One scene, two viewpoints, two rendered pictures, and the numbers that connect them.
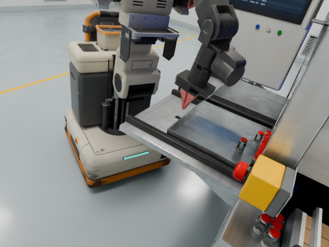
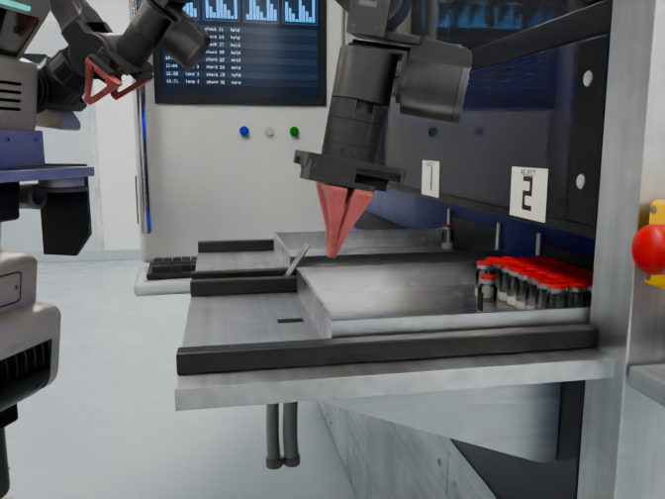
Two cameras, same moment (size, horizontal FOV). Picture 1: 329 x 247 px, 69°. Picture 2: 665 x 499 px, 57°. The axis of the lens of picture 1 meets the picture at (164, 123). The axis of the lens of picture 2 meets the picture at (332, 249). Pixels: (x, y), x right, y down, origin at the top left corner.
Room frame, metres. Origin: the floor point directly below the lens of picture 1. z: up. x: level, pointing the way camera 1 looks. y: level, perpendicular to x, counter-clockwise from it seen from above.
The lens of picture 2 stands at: (0.14, 0.32, 1.08)
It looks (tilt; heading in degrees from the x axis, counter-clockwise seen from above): 10 degrees down; 323
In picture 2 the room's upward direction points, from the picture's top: straight up
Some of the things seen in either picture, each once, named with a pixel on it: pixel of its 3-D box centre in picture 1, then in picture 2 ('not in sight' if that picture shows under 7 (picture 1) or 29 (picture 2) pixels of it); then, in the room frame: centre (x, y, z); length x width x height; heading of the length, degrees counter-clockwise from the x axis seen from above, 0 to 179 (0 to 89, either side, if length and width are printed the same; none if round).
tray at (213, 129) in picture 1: (233, 138); (452, 297); (0.62, -0.22, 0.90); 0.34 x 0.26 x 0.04; 64
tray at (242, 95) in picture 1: (258, 102); (379, 249); (0.93, -0.37, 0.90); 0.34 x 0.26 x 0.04; 64
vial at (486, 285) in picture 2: (241, 145); (487, 296); (0.59, -0.24, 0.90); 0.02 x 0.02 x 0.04
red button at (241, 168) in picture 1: (243, 172); (663, 249); (0.37, -0.18, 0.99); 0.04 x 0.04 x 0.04; 64
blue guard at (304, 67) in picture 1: (313, 46); (364, 140); (1.33, -0.67, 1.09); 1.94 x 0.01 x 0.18; 154
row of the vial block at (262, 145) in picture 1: (261, 149); (521, 288); (0.58, -0.30, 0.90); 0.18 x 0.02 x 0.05; 154
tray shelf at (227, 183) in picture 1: (227, 116); (361, 290); (0.81, -0.23, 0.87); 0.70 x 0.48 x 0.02; 154
